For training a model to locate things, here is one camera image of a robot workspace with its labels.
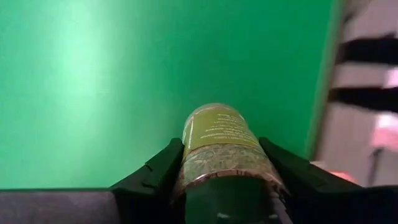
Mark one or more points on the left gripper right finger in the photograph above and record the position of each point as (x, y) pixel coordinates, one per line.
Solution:
(311, 193)

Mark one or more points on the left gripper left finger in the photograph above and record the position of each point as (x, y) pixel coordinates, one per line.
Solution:
(149, 186)

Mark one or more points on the black-lid herb spice jar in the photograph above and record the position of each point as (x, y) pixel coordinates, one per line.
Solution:
(224, 140)

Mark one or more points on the green table mat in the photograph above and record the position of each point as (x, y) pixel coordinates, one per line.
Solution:
(93, 93)

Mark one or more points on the black diagonal support strut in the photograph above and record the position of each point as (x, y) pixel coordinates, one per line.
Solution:
(367, 99)

